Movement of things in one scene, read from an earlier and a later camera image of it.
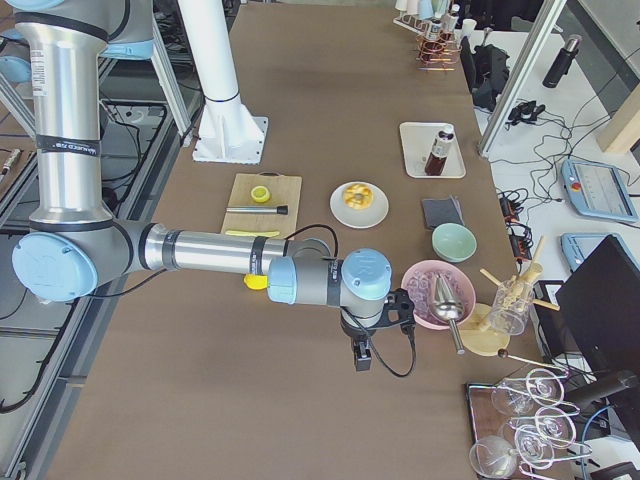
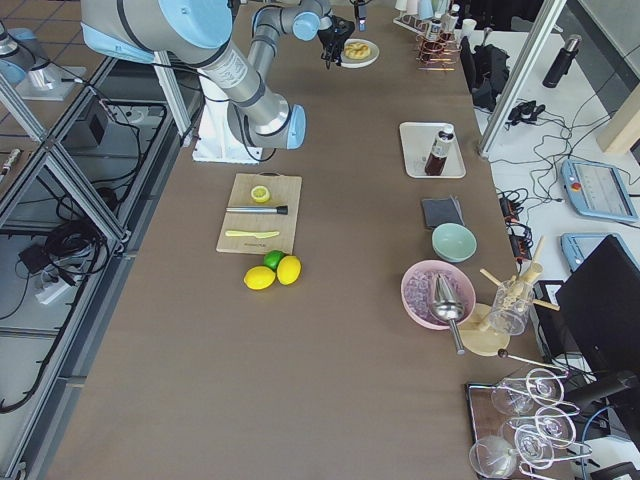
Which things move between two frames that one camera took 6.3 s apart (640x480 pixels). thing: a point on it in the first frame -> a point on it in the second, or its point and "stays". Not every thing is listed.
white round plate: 359,205 -> 355,63
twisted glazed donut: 358,196 -> 357,50
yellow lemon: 257,282 stays
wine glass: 491,457 stays
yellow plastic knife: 251,233 stays
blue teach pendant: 598,191 stays
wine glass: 541,386 stays
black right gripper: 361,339 -> 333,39
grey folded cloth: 442,211 stays
